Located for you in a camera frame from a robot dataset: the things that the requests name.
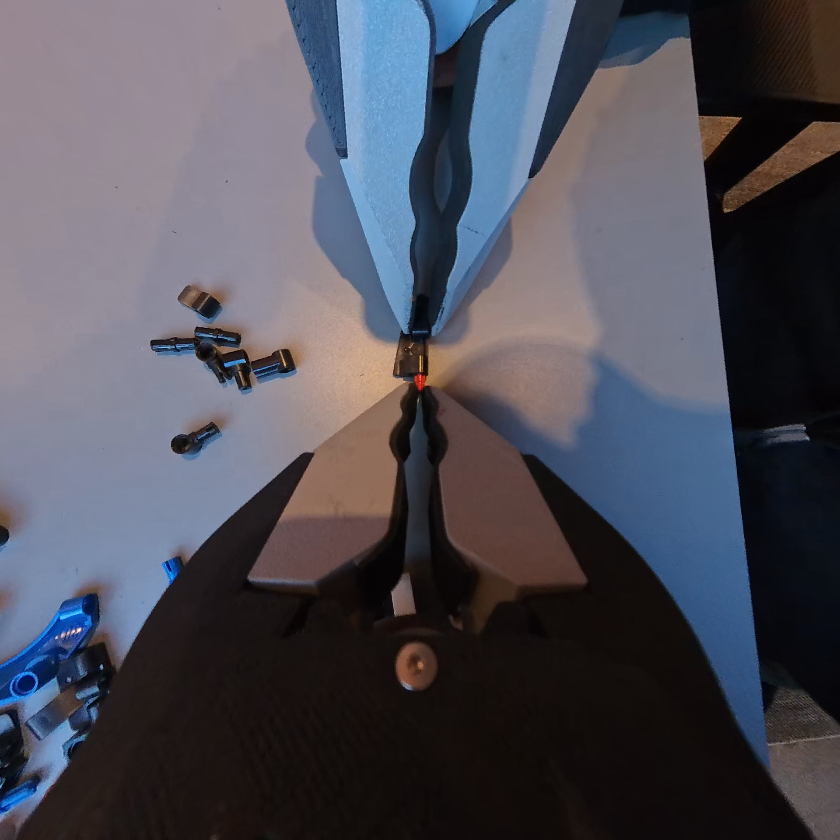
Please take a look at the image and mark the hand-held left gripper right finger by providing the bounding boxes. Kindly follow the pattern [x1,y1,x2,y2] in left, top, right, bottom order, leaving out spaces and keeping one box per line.
[420,387,589,632]

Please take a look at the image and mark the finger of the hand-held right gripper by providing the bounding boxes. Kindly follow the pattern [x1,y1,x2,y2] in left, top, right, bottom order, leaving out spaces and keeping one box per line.
[287,0,439,336]
[425,0,626,338]

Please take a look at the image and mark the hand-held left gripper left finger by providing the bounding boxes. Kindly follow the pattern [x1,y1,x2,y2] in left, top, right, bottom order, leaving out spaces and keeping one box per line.
[247,385,420,619]

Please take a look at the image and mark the black toy connector block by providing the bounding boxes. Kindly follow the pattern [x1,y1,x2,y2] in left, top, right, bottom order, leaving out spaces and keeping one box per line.
[392,294,432,380]

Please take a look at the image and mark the black elbow toy connector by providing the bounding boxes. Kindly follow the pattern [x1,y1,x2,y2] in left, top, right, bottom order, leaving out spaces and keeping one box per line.
[219,349,254,392]

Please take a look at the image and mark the black flat toy link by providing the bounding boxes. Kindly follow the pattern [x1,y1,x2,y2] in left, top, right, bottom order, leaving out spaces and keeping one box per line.
[176,285,223,321]

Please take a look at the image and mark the white desk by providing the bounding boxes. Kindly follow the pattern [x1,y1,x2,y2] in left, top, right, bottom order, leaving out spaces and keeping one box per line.
[0,0,770,821]

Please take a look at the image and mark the black ball-joint toy connector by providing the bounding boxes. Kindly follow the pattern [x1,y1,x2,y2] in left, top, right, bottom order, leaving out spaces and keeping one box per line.
[170,421,221,455]

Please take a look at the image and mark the black toy pin connector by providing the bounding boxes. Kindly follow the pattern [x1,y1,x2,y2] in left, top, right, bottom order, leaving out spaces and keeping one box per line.
[251,348,297,379]

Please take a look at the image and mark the blue curved toy panel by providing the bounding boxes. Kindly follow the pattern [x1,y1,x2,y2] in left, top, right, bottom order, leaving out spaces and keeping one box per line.
[0,592,101,708]

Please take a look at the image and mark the person's dark clothing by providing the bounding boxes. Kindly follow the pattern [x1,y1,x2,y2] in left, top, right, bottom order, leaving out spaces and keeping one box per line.
[712,190,840,686]

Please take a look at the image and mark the grey flat toy piece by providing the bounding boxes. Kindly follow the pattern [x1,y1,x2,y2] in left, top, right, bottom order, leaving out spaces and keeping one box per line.
[25,688,85,742]

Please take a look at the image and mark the black toy part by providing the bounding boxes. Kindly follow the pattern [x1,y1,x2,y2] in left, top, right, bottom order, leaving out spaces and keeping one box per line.
[0,707,29,792]

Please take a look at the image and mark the blue small toy part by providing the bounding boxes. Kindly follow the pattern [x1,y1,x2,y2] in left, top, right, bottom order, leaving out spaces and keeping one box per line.
[0,776,43,815]

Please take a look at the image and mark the black toy frame connector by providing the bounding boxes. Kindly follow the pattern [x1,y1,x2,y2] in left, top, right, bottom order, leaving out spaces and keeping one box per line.
[58,642,118,707]

